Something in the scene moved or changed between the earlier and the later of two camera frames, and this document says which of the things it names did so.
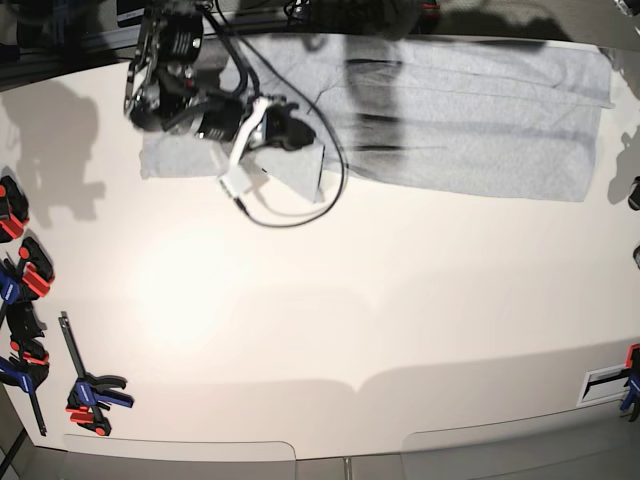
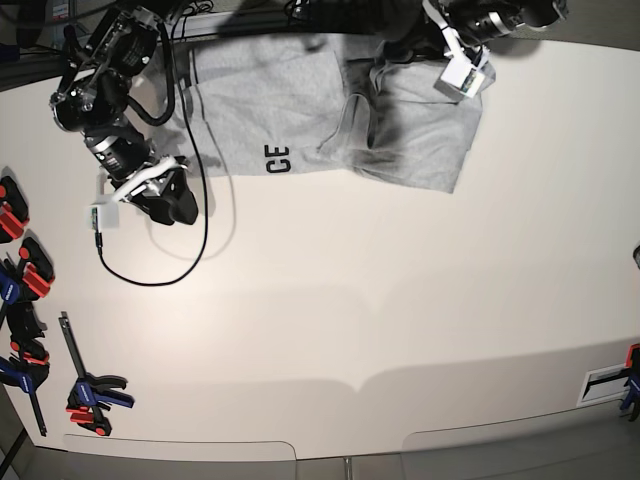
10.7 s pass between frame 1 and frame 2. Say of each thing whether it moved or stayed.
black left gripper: moved
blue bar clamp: stayed
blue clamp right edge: stayed
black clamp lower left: stayed
